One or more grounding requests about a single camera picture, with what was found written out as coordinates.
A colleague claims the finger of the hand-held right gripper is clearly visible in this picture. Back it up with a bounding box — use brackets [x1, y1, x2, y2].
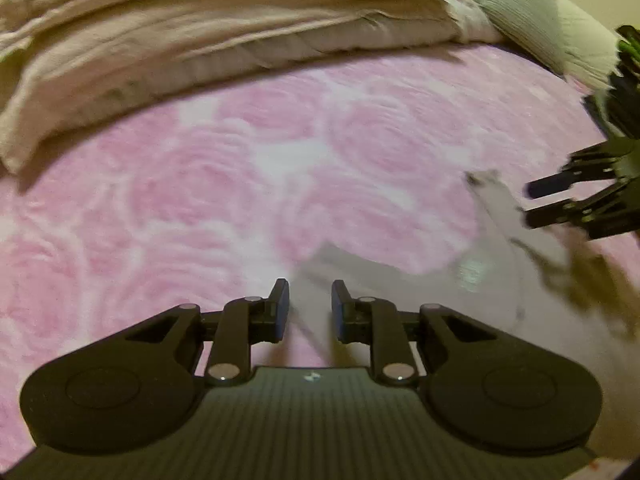
[525, 137, 640, 200]
[524, 177, 640, 242]

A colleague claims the pink floral blanket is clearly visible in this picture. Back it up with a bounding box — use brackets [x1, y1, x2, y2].
[0, 42, 640, 461]

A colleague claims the white garment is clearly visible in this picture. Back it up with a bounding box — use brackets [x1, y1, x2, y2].
[292, 169, 635, 406]

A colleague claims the grey-green pillow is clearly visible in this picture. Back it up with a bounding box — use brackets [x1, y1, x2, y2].
[472, 0, 568, 77]

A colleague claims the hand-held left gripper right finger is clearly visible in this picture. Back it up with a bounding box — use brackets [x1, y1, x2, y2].
[331, 280, 498, 387]

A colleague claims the beige folded quilt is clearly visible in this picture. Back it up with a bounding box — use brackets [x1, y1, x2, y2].
[0, 0, 501, 173]

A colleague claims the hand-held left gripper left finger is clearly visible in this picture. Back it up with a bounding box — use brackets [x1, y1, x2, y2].
[125, 278, 291, 387]

